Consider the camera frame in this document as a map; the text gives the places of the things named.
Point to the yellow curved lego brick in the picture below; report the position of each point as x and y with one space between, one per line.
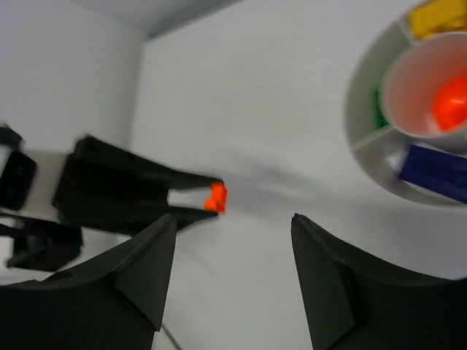
438 16

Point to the orange round lego piece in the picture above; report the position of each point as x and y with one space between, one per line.
449 104

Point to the white round divided container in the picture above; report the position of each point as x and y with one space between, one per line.
409 72

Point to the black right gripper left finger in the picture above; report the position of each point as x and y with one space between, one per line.
114 300

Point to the dark green lego brick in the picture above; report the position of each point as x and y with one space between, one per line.
379 118

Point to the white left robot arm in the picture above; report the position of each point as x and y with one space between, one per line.
45 245

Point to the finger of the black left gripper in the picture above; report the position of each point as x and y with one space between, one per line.
138 218
142 172

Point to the orange zigzag lego piece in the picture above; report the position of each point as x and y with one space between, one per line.
217 202

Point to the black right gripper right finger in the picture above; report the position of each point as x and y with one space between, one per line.
354 300

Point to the blue lego plate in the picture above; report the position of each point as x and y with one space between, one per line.
439 172

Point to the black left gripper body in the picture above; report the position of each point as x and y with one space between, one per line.
102 187

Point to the aluminium table frame rail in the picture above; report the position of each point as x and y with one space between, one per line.
155 17

